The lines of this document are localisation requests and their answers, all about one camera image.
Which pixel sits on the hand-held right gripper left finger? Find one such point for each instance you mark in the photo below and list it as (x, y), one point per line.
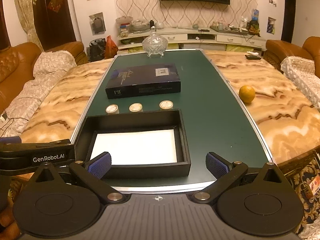
(100, 164)

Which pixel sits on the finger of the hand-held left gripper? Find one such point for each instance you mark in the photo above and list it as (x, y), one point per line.
(10, 140)

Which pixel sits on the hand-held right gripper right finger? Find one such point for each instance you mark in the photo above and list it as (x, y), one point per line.
(215, 165)

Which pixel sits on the black box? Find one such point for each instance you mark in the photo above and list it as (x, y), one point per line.
(135, 120)

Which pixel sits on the round silver coin case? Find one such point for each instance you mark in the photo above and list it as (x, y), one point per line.
(166, 105)
(136, 107)
(112, 109)

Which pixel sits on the pale quilted sofa cover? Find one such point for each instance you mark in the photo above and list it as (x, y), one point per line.
(37, 80)

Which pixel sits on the brown leather sofa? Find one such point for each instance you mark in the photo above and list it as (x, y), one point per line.
(15, 65)

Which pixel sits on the orange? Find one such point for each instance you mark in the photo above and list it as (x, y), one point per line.
(247, 94)

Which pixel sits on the patterned carpet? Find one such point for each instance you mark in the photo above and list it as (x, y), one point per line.
(305, 192)

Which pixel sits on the dark blue flat box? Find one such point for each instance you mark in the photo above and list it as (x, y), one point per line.
(145, 76)

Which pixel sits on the black bag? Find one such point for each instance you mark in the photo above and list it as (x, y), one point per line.
(97, 50)

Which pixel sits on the black remote control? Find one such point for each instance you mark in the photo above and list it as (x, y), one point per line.
(253, 57)

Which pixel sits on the red plastic bag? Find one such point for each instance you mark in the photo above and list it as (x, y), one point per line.
(110, 47)

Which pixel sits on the white tissue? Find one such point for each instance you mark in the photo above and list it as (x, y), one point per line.
(252, 53)

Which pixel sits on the dark wooden door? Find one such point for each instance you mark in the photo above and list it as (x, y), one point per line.
(55, 27)

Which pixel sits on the white lace armchair cover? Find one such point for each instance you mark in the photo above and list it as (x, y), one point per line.
(302, 75)

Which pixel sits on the white television cabinet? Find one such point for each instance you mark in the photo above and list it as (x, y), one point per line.
(225, 38)

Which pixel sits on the golden curtain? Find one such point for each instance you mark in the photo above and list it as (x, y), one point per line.
(27, 10)

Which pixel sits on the glass candy jar with lid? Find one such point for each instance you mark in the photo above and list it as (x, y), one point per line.
(153, 43)

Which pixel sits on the brown leather armchair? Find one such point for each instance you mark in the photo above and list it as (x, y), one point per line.
(282, 48)

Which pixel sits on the tea tray with cups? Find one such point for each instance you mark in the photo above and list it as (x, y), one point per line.
(227, 28)

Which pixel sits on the glass bowl set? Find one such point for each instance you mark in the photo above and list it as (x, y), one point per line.
(140, 26)

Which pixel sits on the dark fruit print packet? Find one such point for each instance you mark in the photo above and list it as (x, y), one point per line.
(254, 27)

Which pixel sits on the green board with metal frame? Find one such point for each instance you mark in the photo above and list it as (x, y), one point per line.
(207, 105)

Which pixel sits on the wall niche with dark vase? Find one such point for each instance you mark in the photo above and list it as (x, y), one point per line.
(97, 23)

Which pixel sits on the wall niche with blue picture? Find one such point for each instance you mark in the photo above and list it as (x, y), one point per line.
(271, 25)

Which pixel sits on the dark doorway frame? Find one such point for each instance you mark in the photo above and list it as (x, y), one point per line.
(290, 15)

